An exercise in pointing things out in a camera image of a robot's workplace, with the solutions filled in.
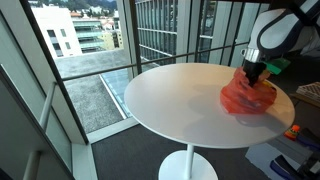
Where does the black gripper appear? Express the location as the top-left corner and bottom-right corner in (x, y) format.
(243, 61), (266, 87)

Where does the orange plastic bag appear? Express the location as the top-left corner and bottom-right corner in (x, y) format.
(220, 67), (277, 114)

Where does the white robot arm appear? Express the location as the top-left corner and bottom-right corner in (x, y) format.
(242, 0), (320, 87)

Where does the white keyboard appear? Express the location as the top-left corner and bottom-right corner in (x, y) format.
(296, 82), (320, 102)

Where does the orange toy cone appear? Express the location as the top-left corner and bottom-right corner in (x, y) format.
(284, 125), (300, 141)

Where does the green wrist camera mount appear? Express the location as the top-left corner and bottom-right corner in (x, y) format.
(265, 58), (291, 75)

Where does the round white pedestal table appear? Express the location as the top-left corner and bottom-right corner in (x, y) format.
(124, 63), (295, 180)

